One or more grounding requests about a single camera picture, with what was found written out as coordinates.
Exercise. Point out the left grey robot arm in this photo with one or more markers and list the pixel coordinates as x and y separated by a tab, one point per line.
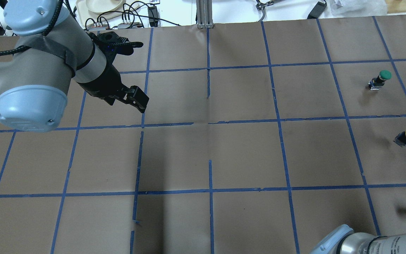
52	49

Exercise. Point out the white plate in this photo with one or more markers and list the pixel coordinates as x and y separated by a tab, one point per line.
101	6

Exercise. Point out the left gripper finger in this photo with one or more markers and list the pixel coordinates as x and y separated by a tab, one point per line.
135	97

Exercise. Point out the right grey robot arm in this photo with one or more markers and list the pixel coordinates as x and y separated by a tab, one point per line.
343	240

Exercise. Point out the green push button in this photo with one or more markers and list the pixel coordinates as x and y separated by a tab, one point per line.
378	82

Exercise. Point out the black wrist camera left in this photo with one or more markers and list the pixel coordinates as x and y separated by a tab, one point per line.
111	44

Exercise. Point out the aluminium frame post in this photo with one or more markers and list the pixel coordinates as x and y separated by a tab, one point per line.
204	14

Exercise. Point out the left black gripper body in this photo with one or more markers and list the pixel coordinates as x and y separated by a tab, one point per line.
101	83

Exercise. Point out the wooden board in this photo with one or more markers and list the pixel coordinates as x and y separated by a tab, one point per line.
396	6

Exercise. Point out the black power adapter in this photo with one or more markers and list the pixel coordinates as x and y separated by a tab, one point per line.
317	10

